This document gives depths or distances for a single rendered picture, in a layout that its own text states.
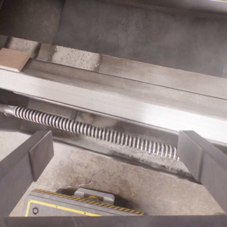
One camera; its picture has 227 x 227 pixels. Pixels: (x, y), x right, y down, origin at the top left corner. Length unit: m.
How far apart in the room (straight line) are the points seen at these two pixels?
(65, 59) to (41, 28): 0.27
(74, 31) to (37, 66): 0.21
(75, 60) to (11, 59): 0.17
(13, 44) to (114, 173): 1.00
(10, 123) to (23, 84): 0.30
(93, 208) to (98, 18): 0.89
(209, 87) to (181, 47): 0.21
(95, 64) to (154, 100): 0.18
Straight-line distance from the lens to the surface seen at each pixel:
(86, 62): 0.46
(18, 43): 0.57
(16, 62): 0.51
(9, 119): 0.76
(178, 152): 0.17
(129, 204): 1.20
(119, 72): 0.43
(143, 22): 0.64
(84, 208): 1.01
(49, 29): 0.71
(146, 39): 0.61
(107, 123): 0.84
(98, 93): 0.40
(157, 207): 1.33
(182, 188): 1.32
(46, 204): 1.08
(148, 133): 0.83
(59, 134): 0.91
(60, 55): 0.49
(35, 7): 0.80
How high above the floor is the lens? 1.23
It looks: 79 degrees down
